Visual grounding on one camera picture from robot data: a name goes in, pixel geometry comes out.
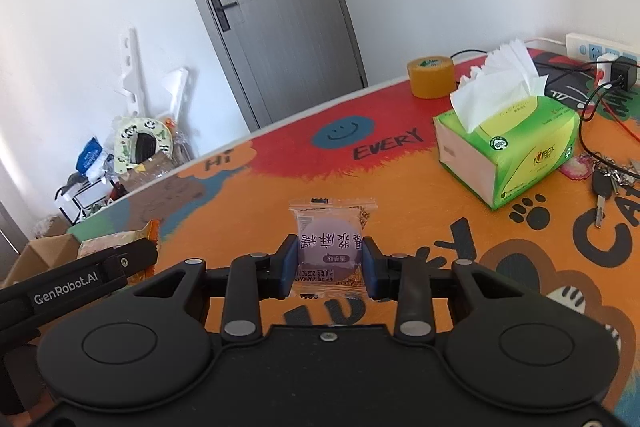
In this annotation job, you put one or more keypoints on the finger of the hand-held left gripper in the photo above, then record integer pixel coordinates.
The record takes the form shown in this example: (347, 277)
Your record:
(130, 259)

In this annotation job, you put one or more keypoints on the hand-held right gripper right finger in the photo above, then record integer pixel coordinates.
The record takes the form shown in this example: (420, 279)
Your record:
(372, 267)

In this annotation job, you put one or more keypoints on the blue plastic bag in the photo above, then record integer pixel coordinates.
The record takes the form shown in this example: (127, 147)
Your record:
(89, 157)

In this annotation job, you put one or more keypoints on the white power strip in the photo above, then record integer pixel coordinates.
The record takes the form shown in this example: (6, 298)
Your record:
(590, 44)

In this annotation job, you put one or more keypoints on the tall white board with holes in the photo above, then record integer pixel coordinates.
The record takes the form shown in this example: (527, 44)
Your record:
(131, 72)

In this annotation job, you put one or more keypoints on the black shoe rack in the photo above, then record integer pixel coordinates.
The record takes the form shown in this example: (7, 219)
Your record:
(75, 194)

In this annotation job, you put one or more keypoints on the black flat pouch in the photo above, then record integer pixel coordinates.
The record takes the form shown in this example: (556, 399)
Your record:
(570, 87)

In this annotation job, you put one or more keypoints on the printed brown cardboard box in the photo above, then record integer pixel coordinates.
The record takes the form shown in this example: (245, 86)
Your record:
(150, 174)

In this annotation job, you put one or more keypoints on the short white board with holes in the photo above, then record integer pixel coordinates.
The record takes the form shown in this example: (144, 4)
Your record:
(177, 94)

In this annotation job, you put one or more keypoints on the grey door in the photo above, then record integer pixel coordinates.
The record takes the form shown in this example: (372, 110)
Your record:
(280, 7)

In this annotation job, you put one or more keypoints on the white and red plug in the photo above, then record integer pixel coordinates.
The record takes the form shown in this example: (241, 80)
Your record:
(605, 64)

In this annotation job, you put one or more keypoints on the white plastic bag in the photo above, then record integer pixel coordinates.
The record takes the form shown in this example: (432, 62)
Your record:
(47, 227)

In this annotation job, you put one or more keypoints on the yellow tape roll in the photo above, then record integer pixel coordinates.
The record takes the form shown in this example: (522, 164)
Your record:
(431, 77)

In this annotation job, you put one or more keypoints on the colourful cartoon table mat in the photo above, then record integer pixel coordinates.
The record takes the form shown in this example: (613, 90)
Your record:
(400, 167)

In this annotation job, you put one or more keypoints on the bunch of keys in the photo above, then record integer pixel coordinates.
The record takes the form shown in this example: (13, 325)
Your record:
(602, 189)

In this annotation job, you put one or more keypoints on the green tissue box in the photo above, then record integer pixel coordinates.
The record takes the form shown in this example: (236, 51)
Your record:
(525, 147)

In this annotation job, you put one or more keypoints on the purple snack packet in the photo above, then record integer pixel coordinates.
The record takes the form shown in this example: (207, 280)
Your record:
(330, 247)

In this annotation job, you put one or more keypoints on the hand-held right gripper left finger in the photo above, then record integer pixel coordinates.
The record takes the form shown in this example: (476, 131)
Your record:
(289, 267)

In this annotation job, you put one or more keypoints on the orange snack packet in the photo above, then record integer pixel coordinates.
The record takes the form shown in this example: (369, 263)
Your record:
(115, 239)

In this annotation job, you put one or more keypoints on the black charger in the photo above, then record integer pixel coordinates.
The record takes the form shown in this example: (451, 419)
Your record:
(626, 74)

